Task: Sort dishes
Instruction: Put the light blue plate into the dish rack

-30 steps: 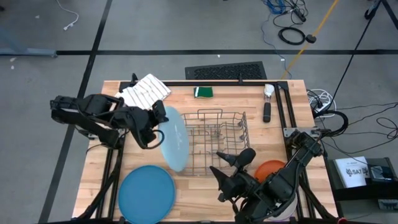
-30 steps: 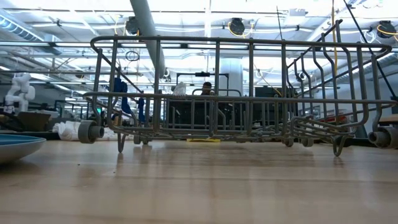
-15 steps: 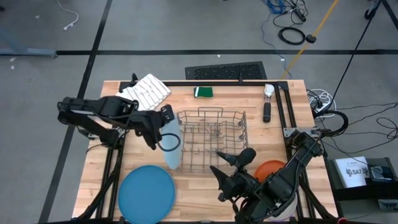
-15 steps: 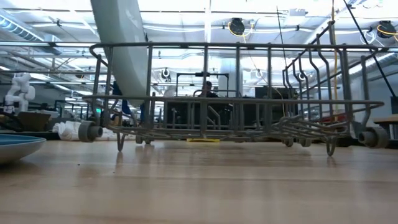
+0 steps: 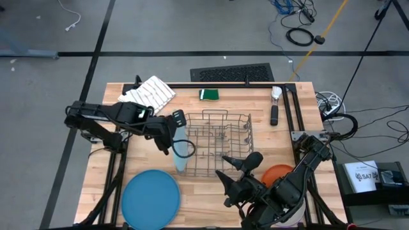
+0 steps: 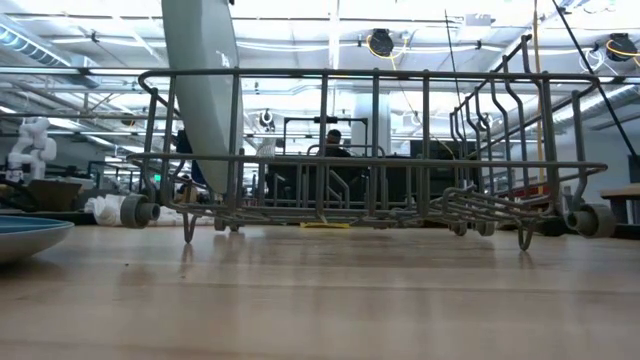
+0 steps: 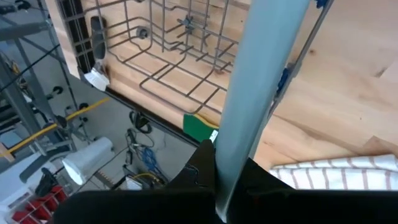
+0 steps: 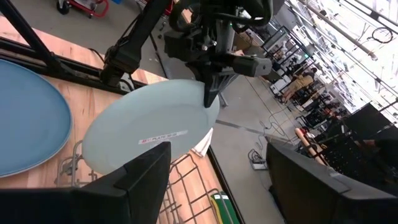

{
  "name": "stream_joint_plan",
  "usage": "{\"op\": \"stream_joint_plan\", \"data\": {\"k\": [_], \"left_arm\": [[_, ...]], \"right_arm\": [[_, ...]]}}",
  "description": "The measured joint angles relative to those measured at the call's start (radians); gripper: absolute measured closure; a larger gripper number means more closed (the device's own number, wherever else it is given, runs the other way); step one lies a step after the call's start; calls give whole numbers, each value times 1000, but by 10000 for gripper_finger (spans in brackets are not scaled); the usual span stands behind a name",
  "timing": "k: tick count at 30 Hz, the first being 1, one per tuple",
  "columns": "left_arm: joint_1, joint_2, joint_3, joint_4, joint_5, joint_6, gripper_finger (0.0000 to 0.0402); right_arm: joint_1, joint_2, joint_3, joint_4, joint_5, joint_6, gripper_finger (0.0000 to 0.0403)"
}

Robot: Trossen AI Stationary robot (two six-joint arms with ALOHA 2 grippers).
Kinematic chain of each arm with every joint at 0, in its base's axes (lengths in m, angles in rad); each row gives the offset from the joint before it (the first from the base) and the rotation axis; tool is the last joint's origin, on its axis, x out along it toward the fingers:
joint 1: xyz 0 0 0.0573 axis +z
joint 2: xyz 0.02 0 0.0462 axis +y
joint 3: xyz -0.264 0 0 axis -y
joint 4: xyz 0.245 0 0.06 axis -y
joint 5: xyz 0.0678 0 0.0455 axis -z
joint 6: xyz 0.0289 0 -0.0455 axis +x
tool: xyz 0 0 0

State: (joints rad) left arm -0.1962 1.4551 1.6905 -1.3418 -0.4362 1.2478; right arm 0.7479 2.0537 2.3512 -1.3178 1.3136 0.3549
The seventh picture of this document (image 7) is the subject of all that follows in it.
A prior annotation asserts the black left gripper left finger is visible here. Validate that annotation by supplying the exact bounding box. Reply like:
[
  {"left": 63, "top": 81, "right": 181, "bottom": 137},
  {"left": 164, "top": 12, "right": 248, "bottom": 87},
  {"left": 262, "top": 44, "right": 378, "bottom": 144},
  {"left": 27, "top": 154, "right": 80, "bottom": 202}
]
[{"left": 52, "top": 139, "right": 218, "bottom": 224}]

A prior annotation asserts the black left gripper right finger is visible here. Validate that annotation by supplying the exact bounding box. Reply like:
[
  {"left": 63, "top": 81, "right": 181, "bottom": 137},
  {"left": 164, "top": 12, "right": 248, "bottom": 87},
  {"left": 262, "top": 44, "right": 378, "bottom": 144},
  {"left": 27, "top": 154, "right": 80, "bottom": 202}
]
[{"left": 226, "top": 157, "right": 398, "bottom": 224}]

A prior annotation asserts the large light blue plate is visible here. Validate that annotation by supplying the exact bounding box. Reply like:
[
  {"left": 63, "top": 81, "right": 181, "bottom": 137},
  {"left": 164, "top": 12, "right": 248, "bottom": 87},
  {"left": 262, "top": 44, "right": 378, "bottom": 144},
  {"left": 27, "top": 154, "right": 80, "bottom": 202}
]
[{"left": 213, "top": 0, "right": 312, "bottom": 223}]

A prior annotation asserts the grey wire dish rack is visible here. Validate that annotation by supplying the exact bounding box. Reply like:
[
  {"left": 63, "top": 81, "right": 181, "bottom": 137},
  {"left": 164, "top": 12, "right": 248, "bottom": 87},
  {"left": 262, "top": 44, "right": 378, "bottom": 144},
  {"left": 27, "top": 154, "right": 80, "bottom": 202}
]
[{"left": 55, "top": 0, "right": 336, "bottom": 116}]

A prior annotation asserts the green yellow sponge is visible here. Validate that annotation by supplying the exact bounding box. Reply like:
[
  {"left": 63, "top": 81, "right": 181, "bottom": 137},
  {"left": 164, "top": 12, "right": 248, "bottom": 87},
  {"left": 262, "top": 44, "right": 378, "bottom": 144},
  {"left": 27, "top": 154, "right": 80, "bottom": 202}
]
[{"left": 182, "top": 113, "right": 220, "bottom": 144}]

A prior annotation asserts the white striped dish towel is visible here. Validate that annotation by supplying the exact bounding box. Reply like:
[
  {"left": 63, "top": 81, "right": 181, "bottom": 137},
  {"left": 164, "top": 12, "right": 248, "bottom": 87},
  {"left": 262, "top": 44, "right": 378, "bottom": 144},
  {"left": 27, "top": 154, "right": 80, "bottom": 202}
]
[{"left": 268, "top": 153, "right": 398, "bottom": 191}]

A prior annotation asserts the black power strip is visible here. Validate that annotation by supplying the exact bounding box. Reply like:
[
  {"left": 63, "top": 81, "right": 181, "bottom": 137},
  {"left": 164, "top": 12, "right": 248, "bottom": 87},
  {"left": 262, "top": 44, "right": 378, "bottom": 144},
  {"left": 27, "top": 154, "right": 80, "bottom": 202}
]
[{"left": 125, "top": 129, "right": 135, "bottom": 166}]

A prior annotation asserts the yellow strip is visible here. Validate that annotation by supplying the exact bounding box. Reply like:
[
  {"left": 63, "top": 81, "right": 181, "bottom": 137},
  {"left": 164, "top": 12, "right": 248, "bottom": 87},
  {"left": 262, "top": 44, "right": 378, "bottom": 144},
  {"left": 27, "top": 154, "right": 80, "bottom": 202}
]
[{"left": 0, "top": 97, "right": 111, "bottom": 156}]

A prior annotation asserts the red storage bin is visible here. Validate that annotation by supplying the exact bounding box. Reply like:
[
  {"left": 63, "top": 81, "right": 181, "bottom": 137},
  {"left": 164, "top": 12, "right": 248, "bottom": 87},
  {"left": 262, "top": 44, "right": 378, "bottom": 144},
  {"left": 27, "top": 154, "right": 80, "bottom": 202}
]
[{"left": 11, "top": 185, "right": 68, "bottom": 224}]

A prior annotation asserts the blue cable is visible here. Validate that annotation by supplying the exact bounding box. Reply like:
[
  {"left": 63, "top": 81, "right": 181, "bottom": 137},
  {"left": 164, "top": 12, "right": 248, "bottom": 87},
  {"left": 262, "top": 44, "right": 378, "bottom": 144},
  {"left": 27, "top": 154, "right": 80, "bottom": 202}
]
[{"left": 141, "top": 146, "right": 160, "bottom": 175}]

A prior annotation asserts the coiled black cable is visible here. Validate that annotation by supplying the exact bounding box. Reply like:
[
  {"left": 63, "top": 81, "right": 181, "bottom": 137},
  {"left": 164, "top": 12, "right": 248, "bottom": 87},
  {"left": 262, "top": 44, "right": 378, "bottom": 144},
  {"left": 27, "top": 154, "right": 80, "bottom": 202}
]
[{"left": 128, "top": 110, "right": 154, "bottom": 135}]

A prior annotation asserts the black handled dish brush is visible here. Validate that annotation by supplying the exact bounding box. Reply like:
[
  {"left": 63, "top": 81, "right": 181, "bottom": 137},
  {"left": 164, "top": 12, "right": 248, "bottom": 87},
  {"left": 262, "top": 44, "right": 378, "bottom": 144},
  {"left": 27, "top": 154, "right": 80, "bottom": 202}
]
[{"left": 83, "top": 15, "right": 111, "bottom": 91}]

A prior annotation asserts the grey metal shelving frame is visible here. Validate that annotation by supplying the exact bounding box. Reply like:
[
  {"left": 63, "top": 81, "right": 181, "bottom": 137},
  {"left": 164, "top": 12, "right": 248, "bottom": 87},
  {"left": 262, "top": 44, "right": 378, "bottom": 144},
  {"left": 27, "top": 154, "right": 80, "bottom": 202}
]
[{"left": 0, "top": 0, "right": 80, "bottom": 156}]

